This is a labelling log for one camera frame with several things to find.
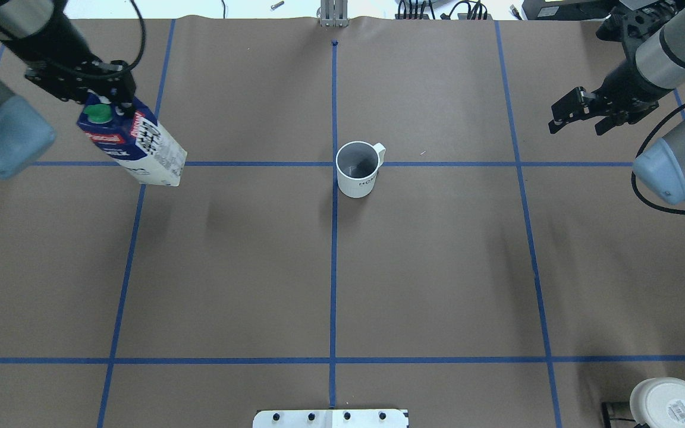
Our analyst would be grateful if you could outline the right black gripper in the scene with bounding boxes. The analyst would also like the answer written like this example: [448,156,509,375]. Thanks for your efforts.
[548,62,659,136]

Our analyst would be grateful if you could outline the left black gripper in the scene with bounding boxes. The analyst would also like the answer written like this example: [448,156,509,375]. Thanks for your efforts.
[24,58,137,118]

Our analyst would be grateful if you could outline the blue white milk carton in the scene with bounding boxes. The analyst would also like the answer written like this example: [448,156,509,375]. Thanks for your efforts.
[77,94,187,187]

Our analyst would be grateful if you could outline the white mug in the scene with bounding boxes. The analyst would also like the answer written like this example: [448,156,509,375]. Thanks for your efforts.
[334,141,387,199]
[629,377,685,427]

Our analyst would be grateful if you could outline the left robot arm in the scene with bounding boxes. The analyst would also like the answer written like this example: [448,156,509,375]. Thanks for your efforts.
[0,1,147,181]

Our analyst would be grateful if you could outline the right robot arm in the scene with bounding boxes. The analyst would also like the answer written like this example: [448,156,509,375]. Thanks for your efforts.
[548,1,685,216]

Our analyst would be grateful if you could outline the white mug in rack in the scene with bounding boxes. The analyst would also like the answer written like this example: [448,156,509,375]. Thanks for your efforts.
[629,377,685,427]

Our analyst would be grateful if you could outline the aluminium frame post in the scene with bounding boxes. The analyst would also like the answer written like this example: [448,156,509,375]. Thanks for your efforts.
[318,0,350,28]

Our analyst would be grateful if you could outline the black wire mug rack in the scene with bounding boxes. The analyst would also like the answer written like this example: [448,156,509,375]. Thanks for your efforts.
[600,402,649,427]

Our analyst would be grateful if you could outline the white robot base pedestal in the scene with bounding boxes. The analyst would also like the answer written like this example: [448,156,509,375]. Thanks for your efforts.
[252,408,410,427]

